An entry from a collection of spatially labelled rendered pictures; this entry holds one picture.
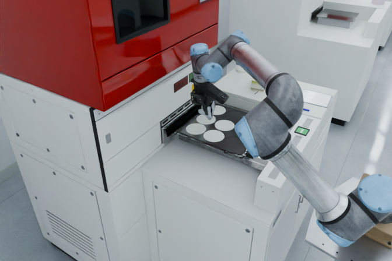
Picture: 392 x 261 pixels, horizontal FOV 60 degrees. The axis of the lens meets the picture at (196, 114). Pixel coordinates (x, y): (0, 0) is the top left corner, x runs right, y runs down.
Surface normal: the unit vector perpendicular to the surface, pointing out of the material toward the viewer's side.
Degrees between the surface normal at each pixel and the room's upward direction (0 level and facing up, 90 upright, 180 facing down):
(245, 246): 90
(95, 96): 90
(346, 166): 0
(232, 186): 0
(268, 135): 71
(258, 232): 90
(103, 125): 90
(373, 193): 37
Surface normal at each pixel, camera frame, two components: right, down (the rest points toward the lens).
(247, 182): 0.00, -0.85
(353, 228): 0.04, 0.15
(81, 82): -0.54, 0.44
